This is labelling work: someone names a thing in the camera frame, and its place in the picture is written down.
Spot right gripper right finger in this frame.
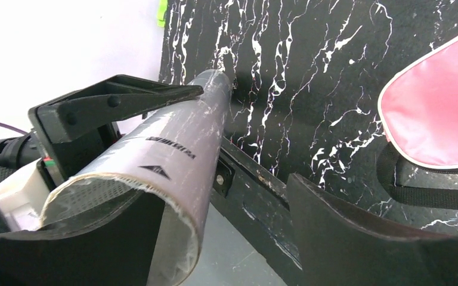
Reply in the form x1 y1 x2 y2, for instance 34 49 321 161
286 173 458 285

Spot white shuttlecock tube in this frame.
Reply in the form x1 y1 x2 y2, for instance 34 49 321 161
41 69 232 285

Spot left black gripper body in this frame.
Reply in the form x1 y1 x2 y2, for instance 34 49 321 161
0 118 119 234

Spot pink racket bag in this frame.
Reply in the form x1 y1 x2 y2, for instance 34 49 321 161
377 36 458 210

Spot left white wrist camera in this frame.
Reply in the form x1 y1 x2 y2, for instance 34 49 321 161
0 159 50 231

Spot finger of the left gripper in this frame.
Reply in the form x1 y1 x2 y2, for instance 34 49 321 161
28 74 203 144

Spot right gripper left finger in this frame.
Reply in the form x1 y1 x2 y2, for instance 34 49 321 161
0 191 165 285

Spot green clip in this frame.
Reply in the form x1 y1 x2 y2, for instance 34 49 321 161
156 0 169 27

